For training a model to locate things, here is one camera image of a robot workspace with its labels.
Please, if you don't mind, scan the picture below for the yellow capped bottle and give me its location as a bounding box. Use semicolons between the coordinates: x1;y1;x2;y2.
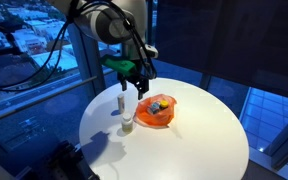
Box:
160;100;169;109

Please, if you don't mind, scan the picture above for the white pill container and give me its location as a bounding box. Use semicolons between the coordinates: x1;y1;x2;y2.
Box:
122;113;133;133

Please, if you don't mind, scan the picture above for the small blue box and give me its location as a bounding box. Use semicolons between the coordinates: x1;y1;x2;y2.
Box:
147;101;160;115

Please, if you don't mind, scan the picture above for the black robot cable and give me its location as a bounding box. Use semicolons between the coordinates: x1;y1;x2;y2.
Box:
0;0;158;94

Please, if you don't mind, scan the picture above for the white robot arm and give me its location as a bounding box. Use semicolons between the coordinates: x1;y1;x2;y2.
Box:
46;0;158;100

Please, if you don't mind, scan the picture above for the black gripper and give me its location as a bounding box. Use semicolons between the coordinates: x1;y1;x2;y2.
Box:
117;72;149;100

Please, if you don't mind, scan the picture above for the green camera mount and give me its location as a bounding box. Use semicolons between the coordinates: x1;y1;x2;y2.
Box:
100;55;137;76

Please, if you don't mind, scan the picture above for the black camera on stand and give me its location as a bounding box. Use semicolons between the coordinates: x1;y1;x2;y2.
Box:
0;20;26;58

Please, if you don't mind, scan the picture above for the orange plastic bag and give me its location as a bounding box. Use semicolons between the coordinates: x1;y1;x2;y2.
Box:
135;94;177;127

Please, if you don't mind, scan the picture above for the dark roller window blind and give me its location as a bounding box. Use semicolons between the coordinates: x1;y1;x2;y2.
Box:
156;0;288;97

